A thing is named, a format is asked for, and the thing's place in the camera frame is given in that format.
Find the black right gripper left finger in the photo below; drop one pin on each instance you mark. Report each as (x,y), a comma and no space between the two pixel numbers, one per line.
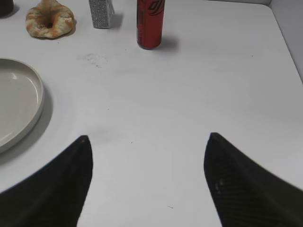
(54,195)

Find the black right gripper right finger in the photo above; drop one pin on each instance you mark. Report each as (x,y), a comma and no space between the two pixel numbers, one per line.
(244,193)

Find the beige round plate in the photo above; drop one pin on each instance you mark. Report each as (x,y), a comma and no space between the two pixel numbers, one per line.
(22,97)

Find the small white milk carton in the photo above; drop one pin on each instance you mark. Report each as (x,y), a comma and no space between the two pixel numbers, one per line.
(102,12)

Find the dark red wax apple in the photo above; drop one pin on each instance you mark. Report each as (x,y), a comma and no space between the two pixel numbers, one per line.
(6,7)

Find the red soda can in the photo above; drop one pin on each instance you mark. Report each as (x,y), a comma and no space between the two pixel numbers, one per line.
(150,14)

